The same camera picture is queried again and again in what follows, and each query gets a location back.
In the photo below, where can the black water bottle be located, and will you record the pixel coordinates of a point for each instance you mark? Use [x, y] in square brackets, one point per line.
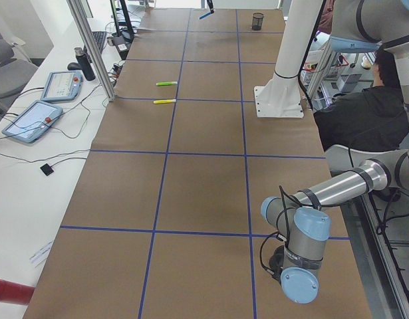
[84, 63]

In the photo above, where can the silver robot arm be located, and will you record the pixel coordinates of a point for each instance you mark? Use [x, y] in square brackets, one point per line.
[358, 27]

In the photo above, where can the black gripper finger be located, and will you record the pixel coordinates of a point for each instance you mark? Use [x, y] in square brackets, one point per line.
[210, 5]

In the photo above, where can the red cylinder object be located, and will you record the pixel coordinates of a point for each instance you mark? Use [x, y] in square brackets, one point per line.
[15, 293]

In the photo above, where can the yellow highlighter pen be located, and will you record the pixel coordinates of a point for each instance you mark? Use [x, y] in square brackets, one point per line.
[165, 101]

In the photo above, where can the teach pendant tablet far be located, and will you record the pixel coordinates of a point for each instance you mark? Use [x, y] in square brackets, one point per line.
[62, 86]

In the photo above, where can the green highlighter pen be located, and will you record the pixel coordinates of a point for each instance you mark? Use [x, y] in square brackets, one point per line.
[167, 83]

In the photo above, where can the black mesh pen cup right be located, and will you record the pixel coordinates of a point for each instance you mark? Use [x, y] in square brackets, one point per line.
[257, 21]

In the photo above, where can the small black square sensor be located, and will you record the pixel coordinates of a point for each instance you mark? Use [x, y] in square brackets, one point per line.
[47, 169]

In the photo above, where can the blue highlighter pen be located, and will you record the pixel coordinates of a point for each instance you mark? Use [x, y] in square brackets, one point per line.
[206, 15]

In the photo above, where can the seated person in black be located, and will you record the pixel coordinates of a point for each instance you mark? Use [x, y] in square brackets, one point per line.
[373, 120]

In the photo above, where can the teach pendant tablet near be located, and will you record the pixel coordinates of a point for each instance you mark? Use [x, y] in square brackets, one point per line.
[33, 122]

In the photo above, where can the white camera stand base plate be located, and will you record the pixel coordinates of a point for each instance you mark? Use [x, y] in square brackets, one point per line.
[274, 102]

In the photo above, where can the brown paper table mat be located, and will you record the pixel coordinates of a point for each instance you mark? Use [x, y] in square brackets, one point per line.
[165, 219]

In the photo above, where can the black keyboard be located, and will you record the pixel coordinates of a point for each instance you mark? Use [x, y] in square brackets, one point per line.
[100, 39]

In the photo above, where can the aluminium frame post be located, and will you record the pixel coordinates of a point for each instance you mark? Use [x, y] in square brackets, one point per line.
[79, 16]

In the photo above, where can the teach pendant tablet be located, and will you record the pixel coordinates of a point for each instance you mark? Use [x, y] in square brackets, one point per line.
[33, 122]
[62, 86]

